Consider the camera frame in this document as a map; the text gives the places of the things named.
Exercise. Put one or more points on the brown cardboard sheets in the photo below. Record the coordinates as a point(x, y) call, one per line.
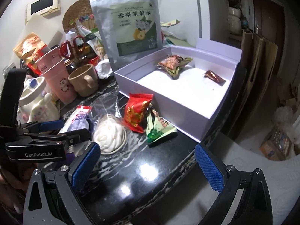
point(258, 60)

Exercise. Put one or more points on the beige ceramic mug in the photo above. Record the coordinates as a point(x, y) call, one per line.
point(84, 80)

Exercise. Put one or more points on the red handled scissors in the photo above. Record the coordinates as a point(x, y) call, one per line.
point(73, 49)

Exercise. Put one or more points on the pink paper cups stack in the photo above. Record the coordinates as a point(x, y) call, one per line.
point(56, 75)

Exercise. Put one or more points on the round woven straw mat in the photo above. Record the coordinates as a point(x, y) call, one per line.
point(81, 12)

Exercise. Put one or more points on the red white packet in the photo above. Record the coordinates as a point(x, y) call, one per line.
point(79, 119)

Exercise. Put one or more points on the orange red snack bag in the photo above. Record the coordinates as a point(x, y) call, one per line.
point(30, 49)

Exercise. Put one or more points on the cream bunny teapot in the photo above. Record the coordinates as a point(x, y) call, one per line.
point(35, 103)

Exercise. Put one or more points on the white rice cooker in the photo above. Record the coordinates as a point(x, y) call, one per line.
point(234, 20)

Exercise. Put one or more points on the person's left hand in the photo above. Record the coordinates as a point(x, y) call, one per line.
point(9, 187)

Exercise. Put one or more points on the purple sachet with tassel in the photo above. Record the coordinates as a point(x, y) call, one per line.
point(70, 154)

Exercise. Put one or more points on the cereal snack bag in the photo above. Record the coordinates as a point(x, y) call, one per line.
point(173, 65)

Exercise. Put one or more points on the brown small snack packet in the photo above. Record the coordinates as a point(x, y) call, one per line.
point(214, 77)

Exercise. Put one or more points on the white refrigerator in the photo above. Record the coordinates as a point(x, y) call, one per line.
point(207, 19)

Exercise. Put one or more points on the wall intercom panel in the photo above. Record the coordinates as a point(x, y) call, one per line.
point(42, 8)

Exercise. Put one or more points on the dark wooden door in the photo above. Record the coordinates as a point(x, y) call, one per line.
point(269, 22)

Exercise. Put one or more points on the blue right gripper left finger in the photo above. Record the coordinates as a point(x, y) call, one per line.
point(82, 166)

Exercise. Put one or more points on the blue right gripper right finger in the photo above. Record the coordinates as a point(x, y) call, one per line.
point(212, 167)

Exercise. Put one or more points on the green snack packet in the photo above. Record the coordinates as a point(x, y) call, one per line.
point(158, 129)

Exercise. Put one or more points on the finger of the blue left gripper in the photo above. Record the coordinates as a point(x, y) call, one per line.
point(51, 125)
point(76, 136)

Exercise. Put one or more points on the white open gift box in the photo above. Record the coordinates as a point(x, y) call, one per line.
point(193, 104)

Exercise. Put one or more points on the red snack packet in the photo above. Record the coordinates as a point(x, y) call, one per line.
point(135, 110)

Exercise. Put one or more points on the silver tea pouch bag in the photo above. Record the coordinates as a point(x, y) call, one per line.
point(129, 29)

